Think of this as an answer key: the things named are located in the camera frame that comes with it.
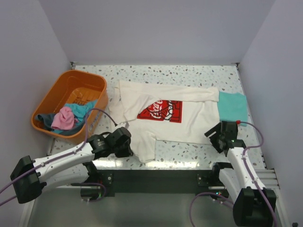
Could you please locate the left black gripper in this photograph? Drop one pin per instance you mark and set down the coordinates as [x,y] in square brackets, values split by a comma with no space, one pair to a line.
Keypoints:
[127,152]

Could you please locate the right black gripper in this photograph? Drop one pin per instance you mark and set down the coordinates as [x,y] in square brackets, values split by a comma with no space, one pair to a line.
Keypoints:
[217,128]

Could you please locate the white t shirt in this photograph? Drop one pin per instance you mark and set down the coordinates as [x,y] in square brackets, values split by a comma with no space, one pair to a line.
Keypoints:
[155,112]

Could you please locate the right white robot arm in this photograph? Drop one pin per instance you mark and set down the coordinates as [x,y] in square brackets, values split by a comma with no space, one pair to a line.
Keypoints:
[253,203]

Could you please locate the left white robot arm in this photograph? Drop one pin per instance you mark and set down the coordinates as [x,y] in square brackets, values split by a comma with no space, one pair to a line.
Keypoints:
[74,166]

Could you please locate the folded teal t shirt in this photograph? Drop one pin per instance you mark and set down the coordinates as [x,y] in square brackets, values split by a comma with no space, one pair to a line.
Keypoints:
[232,107]

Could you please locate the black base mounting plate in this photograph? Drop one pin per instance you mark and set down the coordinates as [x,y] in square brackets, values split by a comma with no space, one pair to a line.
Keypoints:
[110,182]

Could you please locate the teal t shirt in basket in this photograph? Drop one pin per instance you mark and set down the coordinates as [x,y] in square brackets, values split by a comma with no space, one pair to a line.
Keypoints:
[80,111]

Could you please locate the pink t shirt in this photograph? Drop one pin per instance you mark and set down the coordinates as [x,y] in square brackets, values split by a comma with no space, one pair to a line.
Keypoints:
[64,119]

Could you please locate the dark grey t shirt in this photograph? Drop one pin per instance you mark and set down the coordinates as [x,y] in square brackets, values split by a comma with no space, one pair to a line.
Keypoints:
[47,120]

